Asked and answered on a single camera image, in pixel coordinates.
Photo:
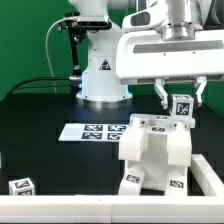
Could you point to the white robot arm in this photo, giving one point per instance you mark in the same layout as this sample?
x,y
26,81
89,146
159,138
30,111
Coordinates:
x,y
183,18

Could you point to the white chair backrest part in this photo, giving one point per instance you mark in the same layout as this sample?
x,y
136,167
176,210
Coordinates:
x,y
134,140

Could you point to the white base tag plate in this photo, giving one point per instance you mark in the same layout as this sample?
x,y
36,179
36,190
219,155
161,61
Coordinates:
x,y
73,132

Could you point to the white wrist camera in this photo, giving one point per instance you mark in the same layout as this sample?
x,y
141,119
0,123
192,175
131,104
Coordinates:
x,y
142,21

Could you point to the white chair seat part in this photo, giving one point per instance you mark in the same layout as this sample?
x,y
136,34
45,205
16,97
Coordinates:
x,y
163,151

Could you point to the white L-shaped border wall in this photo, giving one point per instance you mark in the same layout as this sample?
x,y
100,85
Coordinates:
x,y
207,208

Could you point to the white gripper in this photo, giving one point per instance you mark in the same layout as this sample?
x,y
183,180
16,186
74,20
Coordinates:
x,y
143,57

